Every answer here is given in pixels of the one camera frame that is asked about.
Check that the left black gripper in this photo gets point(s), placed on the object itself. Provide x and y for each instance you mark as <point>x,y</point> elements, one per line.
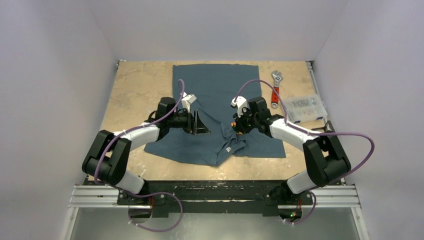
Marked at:
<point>194,125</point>

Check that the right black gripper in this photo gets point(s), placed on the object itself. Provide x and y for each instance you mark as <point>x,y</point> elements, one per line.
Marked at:
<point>241,122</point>

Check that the blue grey t-shirt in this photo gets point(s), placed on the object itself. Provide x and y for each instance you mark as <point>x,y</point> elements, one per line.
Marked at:
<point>214,86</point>

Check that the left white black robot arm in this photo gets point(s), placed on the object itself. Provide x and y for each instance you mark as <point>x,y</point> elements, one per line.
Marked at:
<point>108,155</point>

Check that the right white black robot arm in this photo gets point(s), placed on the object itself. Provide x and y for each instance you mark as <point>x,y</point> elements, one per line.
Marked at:
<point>324,156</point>

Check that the clear plastic screw box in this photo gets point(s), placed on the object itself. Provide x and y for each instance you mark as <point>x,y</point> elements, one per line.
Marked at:
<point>305,108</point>

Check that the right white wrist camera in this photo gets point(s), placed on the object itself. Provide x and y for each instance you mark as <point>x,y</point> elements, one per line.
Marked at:
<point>240,104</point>

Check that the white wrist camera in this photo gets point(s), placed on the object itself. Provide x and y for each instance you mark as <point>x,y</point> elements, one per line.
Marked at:
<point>187,100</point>
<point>240,104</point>

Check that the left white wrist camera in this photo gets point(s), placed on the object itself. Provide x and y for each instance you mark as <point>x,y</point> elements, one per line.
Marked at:
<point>187,100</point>

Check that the red handled adjustable wrench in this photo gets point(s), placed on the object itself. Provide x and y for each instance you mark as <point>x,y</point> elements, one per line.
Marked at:
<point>277,78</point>

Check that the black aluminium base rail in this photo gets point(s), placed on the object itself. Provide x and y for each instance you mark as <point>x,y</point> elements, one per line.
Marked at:
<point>265,197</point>

